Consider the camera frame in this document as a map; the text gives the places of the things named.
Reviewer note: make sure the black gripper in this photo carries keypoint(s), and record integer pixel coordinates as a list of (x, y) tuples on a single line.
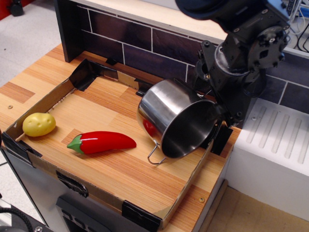
[(212, 72)]

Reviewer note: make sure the stainless steel pot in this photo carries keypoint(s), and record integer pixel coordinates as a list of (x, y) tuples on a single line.
[(177, 119)]

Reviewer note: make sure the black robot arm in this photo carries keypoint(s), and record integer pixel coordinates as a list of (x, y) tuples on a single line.
[(256, 35)]

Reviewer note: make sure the cardboard fence with black tape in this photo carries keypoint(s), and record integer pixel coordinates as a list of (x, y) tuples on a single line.
[(149, 195)]

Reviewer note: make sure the white toy sink drainboard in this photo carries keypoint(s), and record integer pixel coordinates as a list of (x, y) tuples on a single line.
[(270, 159)]

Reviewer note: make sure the red toy chili pepper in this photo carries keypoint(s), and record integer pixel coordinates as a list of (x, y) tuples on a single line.
[(100, 141)]

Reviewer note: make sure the grey toy oven front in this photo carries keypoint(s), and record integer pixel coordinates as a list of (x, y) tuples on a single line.
[(62, 209)]

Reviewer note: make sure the yellow toy potato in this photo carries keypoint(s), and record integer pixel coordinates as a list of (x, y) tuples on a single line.
[(38, 124)]

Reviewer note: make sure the dark grey shelf frame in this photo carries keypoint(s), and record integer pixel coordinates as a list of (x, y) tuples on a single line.
[(69, 28)]

